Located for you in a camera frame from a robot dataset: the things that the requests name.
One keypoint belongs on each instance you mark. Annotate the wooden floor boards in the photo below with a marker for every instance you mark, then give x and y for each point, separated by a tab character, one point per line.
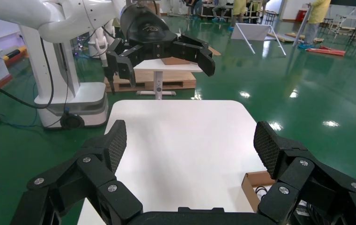
286	38

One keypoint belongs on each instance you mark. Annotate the red bin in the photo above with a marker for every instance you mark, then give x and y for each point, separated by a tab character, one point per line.
302	15

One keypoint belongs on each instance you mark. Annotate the wooden pallet stack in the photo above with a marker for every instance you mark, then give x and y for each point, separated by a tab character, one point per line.
178	82

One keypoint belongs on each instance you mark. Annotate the brown cardboard box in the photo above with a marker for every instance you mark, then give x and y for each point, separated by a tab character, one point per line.
249	186

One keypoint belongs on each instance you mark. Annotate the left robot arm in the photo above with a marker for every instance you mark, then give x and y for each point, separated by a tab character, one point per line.
57	18

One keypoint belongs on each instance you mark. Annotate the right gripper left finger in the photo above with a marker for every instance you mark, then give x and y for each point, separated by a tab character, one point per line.
81	186

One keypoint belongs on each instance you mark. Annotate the flat brown box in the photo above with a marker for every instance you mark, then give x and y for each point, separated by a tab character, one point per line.
175	61

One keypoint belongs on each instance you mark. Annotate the yellow black bumper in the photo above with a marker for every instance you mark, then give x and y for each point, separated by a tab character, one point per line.
15	54

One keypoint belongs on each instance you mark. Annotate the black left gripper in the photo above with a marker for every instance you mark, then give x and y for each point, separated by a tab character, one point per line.
147	31

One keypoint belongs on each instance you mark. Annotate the white robot with lift column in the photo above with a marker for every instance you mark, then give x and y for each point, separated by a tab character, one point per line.
72	99

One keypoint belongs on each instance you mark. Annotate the white pedestal table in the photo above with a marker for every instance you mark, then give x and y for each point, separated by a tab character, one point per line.
153	66

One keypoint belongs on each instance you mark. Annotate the red floor parts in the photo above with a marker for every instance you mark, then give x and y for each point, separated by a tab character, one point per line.
327	52

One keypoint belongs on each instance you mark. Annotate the person in yellow coat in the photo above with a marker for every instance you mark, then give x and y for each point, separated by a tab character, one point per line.
238	6
319	12

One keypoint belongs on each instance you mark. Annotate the tipped white panel frame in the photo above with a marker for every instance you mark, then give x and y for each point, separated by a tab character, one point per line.
252	31

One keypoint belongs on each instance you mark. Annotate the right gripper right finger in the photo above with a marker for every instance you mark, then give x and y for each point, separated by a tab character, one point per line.
308	183

